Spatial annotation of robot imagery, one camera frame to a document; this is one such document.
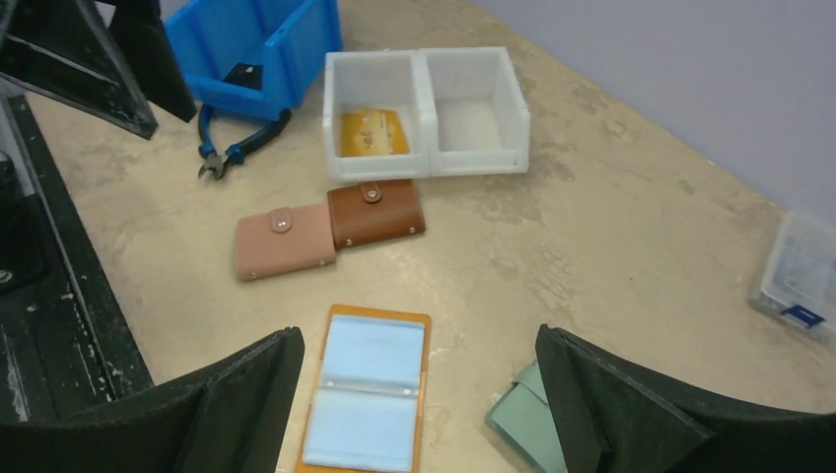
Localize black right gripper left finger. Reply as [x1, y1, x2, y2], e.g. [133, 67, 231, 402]
[1, 327, 305, 472]

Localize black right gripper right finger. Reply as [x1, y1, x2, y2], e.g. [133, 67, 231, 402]
[535, 325, 835, 472]

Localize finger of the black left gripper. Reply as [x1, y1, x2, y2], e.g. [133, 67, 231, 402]
[109, 0, 197, 122]
[1, 0, 158, 139]

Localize green card holder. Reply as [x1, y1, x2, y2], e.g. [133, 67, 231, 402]
[485, 361, 567, 473]

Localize black card holder in bin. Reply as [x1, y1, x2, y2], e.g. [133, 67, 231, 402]
[223, 63, 263, 91]

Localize orange open card holder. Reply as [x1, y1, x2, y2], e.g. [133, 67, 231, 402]
[295, 304, 432, 472]

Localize brown leather card holder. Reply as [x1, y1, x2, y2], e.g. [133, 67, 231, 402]
[326, 179, 426, 250]

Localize gold credit card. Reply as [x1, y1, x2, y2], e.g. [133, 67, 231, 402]
[340, 108, 411, 158]

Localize blue plastic bin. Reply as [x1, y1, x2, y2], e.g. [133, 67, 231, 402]
[164, 0, 343, 120]

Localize clear plastic organizer box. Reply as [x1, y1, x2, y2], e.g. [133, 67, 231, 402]
[747, 211, 835, 347]

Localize white double compartment bin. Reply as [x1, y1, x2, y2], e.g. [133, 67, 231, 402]
[321, 46, 531, 182]

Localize blue handled wire cutters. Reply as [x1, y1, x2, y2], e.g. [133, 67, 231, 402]
[197, 104, 293, 180]

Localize black mounting base plate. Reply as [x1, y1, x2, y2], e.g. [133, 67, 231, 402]
[1, 96, 154, 423]

